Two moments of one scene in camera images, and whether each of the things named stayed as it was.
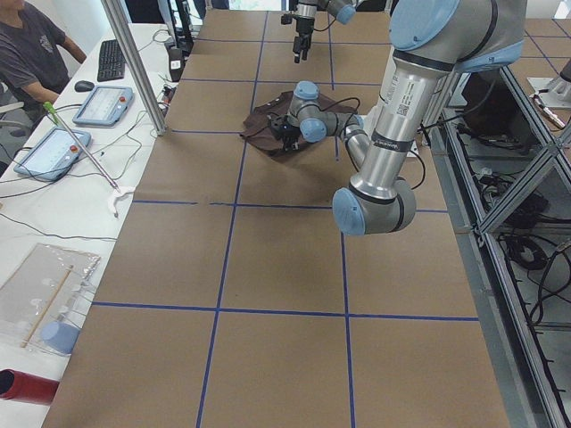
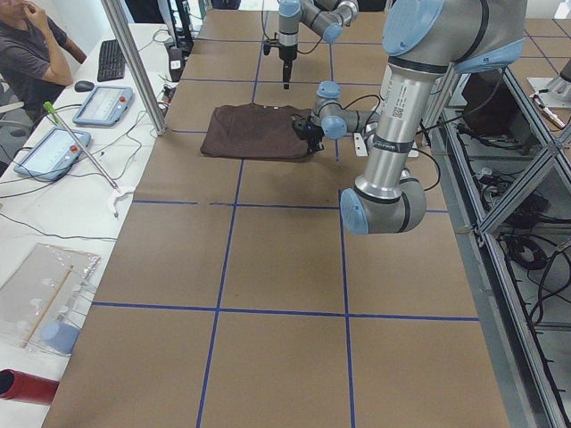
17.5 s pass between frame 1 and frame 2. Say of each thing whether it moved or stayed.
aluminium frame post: stayed
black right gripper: moved
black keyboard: stayed
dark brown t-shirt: moved
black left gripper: moved
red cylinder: stayed
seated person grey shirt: stayed
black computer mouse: stayed
